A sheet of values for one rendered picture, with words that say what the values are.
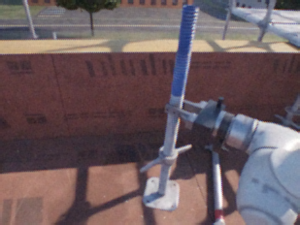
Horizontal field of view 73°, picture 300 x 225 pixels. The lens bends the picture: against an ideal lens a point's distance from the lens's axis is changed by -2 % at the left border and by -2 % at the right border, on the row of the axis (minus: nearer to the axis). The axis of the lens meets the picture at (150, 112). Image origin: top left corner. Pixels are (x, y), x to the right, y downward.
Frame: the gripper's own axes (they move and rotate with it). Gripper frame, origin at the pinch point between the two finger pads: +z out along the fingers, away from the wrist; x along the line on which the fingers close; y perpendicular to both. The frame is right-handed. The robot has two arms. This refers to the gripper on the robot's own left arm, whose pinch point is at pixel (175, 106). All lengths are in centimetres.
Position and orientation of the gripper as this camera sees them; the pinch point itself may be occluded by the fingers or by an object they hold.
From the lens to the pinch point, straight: 64.7
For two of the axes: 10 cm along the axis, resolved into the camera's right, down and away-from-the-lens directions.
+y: 0.5, -8.0, -6.0
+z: -8.4, -3.6, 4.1
